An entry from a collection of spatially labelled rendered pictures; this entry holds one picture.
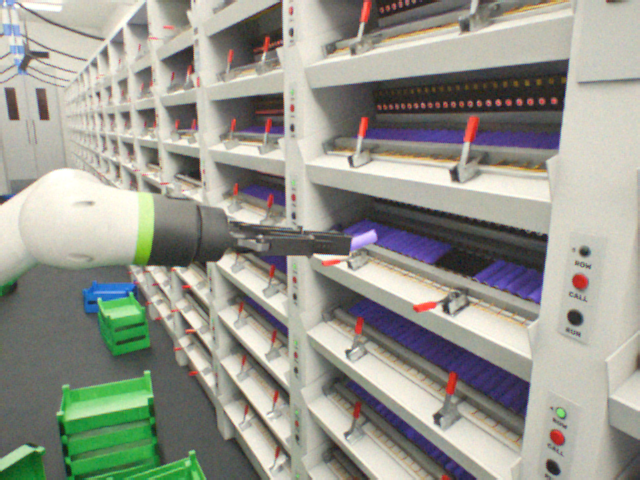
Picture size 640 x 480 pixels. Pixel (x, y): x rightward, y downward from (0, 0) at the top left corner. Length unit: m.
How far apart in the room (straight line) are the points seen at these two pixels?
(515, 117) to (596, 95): 0.29
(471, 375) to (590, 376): 0.32
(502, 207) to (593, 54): 0.20
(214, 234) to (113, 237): 0.12
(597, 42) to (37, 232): 0.61
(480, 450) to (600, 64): 0.55
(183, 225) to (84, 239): 0.11
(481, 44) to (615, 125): 0.21
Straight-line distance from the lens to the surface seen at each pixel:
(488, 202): 0.68
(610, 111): 0.58
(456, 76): 1.00
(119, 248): 0.61
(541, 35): 0.64
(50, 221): 0.59
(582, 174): 0.59
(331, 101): 1.11
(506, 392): 0.88
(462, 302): 0.77
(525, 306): 0.72
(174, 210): 0.62
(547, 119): 0.83
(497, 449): 0.82
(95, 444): 1.92
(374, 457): 1.10
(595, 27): 0.60
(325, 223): 1.12
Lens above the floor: 1.24
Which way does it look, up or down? 15 degrees down
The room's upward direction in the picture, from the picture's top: straight up
